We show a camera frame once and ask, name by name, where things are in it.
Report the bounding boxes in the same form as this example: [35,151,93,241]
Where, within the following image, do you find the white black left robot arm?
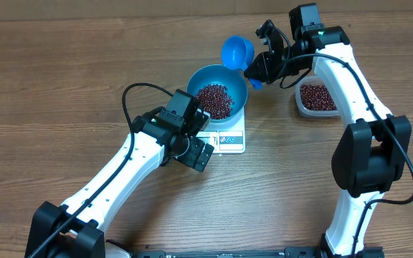
[25,90,214,257]

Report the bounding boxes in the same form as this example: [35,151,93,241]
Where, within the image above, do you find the blue metal bowl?
[186,64,248,122]

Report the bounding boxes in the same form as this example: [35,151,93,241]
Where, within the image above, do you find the clear plastic food container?
[295,76,340,118]

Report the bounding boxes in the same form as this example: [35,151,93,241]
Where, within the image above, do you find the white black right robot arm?
[244,4,412,257]

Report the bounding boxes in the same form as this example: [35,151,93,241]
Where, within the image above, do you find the blue plastic measuring scoop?
[221,35,255,75]

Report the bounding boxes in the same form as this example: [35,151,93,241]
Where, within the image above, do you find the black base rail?
[132,247,328,258]

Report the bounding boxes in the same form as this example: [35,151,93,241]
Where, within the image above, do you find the white digital kitchen scale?
[196,108,246,155]

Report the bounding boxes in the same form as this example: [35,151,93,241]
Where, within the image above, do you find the red beans in bowl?
[194,84,234,120]

